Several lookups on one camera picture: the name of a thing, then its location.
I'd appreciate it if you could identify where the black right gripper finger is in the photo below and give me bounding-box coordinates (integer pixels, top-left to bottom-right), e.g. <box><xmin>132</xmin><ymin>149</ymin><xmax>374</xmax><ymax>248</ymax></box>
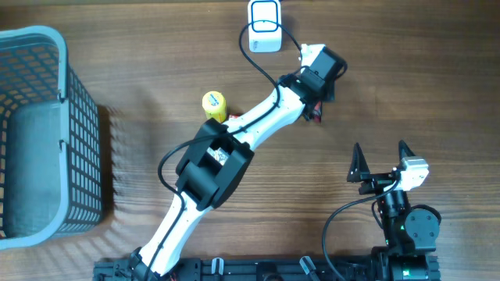
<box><xmin>347</xmin><ymin>143</ymin><xmax>370</xmax><ymax>183</ymax></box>
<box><xmin>398</xmin><ymin>140</ymin><xmax>416</xmax><ymax>161</ymax></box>

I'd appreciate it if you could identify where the black red hex wrench packet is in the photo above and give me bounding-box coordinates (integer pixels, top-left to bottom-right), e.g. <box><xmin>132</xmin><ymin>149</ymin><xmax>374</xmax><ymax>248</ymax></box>
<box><xmin>302</xmin><ymin>101</ymin><xmax>323</xmax><ymax>123</ymax></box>

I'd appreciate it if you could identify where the yellow mentos gum bottle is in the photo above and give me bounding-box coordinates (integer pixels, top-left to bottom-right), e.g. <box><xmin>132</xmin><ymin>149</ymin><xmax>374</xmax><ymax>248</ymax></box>
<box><xmin>202</xmin><ymin>91</ymin><xmax>227</xmax><ymax>123</ymax></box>

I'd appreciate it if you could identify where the round tin can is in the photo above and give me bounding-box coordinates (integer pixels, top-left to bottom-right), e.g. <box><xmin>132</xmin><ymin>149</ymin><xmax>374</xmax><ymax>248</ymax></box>
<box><xmin>207</xmin><ymin>147</ymin><xmax>230</xmax><ymax>165</ymax></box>

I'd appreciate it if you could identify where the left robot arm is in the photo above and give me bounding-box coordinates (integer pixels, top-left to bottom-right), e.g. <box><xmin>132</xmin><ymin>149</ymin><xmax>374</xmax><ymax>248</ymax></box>
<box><xmin>130</xmin><ymin>44</ymin><xmax>348</xmax><ymax>280</ymax></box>

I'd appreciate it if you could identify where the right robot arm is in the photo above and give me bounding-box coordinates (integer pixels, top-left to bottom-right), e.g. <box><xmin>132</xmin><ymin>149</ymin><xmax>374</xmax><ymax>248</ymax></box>
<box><xmin>347</xmin><ymin>140</ymin><xmax>441</xmax><ymax>280</ymax></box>

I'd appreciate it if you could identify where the white barcode scanner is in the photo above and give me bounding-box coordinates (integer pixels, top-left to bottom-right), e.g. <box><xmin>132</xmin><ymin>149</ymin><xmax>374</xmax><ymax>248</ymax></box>
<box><xmin>248</xmin><ymin>0</ymin><xmax>282</xmax><ymax>53</ymax></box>

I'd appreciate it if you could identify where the grey plastic shopping basket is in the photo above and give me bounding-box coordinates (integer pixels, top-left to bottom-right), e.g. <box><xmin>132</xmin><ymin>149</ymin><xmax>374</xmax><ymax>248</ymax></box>
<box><xmin>1</xmin><ymin>26</ymin><xmax>104</xmax><ymax>250</ymax></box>

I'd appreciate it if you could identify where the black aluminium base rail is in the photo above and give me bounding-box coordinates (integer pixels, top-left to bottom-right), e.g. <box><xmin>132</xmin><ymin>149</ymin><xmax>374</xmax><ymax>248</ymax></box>
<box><xmin>92</xmin><ymin>256</ymin><xmax>441</xmax><ymax>281</ymax></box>

